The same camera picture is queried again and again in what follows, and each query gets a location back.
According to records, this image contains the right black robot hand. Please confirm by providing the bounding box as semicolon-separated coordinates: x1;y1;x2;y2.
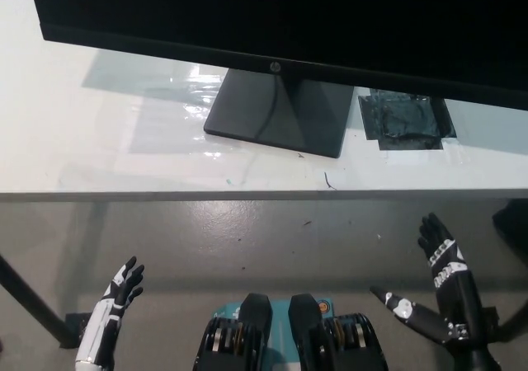
369;212;487;350

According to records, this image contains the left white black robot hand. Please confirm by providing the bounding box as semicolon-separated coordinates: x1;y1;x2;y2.
75;256;146;364

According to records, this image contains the black HP computer monitor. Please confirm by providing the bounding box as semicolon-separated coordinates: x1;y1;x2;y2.
26;0;528;159

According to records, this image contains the black metal desk leg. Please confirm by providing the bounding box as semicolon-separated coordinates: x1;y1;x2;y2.
496;303;528;344
0;254;69;347

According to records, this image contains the dark object on floor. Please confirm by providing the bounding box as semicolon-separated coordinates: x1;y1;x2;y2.
492;199;528;253

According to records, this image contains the clear plastic film sheet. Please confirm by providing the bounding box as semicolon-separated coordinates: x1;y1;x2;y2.
80;51;232;158

